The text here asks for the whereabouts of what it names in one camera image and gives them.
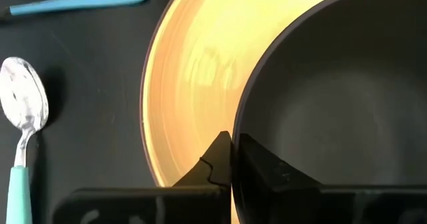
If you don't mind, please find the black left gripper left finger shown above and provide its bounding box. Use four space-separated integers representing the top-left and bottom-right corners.
173 131 233 188

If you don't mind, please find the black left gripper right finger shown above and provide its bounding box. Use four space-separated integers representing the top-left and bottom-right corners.
239 133 323 224

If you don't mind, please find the black bowl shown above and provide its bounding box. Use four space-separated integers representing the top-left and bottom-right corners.
232 0 427 224

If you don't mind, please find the teal handled metal spoon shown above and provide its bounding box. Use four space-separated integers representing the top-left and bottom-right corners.
0 56 49 224

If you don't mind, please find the yellow plate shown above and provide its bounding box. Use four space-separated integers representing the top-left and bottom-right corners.
139 0 363 224

